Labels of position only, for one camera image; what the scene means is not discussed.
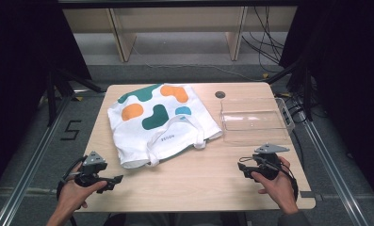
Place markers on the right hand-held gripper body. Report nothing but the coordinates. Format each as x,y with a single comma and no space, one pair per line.
269,157

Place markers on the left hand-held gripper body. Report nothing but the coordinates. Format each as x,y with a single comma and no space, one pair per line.
93,160

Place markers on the clear plastic container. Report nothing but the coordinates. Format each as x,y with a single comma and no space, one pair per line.
253,121

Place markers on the white patterned tote bag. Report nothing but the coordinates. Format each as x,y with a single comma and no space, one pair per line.
156,125

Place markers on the person's right hand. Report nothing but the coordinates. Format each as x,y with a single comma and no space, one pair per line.
277,188

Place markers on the person's left hand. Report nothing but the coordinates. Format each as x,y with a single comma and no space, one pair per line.
73,196

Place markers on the yellow tape piece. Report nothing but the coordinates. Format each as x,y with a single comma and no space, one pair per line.
265,75
78,98

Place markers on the black metal stand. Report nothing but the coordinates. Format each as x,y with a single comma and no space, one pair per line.
54,94
305,88

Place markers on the round table grommet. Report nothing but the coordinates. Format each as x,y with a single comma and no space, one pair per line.
219,94

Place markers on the dark curtain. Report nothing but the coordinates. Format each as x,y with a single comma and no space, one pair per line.
24,78
351,78

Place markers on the light wooden desk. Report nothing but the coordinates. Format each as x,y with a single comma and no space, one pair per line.
175,19

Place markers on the aluminium floor rail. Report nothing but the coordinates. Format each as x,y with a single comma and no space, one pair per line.
335,175
34,163

